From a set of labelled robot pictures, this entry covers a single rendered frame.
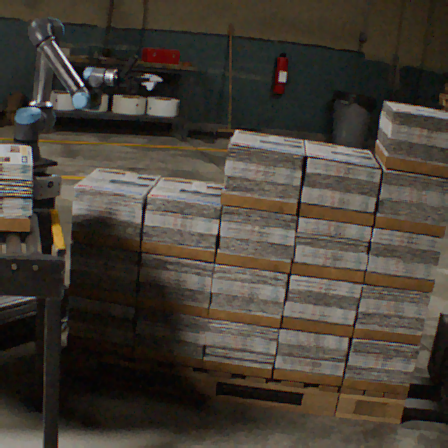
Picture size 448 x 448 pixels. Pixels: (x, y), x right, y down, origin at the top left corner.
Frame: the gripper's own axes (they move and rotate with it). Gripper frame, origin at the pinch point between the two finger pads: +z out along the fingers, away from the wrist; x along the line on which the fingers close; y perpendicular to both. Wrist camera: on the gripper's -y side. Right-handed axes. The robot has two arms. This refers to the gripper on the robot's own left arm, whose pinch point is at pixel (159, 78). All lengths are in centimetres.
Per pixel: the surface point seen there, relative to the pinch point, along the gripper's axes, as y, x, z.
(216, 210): 36, 49, 40
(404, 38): 63, -749, 142
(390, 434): 116, 63, 124
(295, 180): 21, 44, 67
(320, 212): 31, 46, 78
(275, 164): 16, 45, 59
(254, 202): 31, 48, 53
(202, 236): 47, 51, 36
